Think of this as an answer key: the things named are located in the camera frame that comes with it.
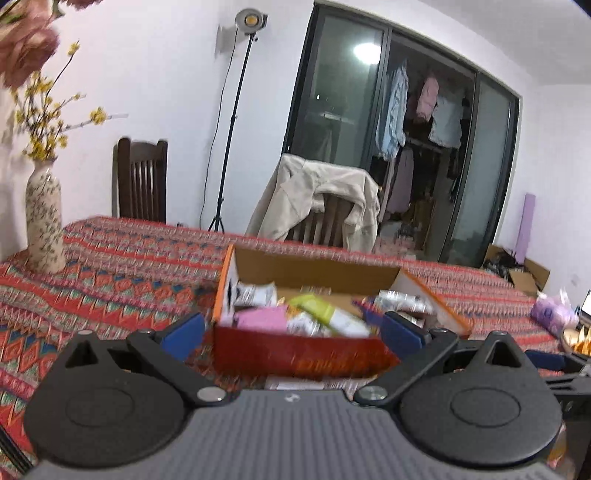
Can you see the lit laptop screen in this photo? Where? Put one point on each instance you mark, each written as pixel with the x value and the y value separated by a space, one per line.
pixel 585 307

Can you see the orange printed cardboard box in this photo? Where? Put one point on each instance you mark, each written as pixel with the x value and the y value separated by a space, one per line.
pixel 300 355

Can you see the dark wooden chair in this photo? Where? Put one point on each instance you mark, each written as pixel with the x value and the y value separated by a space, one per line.
pixel 141 152
pixel 318 226

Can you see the red patterned tablecloth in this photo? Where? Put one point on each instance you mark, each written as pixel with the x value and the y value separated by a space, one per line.
pixel 115 277

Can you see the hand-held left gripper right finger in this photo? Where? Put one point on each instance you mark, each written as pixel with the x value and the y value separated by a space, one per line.
pixel 404 334

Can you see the pink artificial flowers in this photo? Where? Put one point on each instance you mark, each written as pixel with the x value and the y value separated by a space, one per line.
pixel 27 50

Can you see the black framed sliding glass door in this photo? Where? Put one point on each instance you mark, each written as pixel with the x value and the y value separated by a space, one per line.
pixel 332 92

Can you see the bowl of orange snacks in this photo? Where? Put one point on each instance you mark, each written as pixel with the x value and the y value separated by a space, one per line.
pixel 577 341

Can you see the silver white snack packet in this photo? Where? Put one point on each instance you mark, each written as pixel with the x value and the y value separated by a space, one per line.
pixel 254 294

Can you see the mauve hanging garment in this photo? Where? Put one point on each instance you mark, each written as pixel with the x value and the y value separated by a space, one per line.
pixel 400 180

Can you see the white hanging blouse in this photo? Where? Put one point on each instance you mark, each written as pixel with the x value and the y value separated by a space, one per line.
pixel 447 122

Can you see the purple snack packet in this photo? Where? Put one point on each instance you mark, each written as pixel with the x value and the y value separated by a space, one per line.
pixel 261 318

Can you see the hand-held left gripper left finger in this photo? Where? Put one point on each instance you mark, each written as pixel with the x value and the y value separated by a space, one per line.
pixel 184 334

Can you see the pink hanging jacket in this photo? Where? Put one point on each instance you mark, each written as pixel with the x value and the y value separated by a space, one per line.
pixel 428 97

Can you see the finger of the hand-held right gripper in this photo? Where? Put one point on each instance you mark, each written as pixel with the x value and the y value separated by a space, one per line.
pixel 547 362

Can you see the studio light on stand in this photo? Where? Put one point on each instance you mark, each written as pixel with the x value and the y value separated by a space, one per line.
pixel 233 115

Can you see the silver orange snack packet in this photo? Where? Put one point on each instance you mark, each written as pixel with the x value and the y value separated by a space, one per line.
pixel 401 302

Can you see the purple tissue pack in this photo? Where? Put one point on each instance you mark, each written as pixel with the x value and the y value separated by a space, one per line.
pixel 554 314

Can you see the green white snack packet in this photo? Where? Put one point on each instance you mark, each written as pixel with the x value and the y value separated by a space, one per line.
pixel 346 323
pixel 316 307

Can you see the yellow flower branches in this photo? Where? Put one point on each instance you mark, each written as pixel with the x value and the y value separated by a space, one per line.
pixel 41 129

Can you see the floral ceramic vase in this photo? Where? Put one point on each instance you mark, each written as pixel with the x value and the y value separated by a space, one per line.
pixel 45 221

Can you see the beige jacket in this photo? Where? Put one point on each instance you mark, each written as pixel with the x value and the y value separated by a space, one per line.
pixel 295 184

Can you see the purple rolled yoga mat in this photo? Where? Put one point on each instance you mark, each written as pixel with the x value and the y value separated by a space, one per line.
pixel 525 226

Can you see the light blue hanging shirt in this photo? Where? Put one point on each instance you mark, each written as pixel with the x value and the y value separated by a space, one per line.
pixel 392 110

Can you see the yellow paper bag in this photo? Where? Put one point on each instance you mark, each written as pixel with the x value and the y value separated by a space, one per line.
pixel 425 217

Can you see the brown cardboard box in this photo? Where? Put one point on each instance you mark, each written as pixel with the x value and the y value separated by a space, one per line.
pixel 526 277

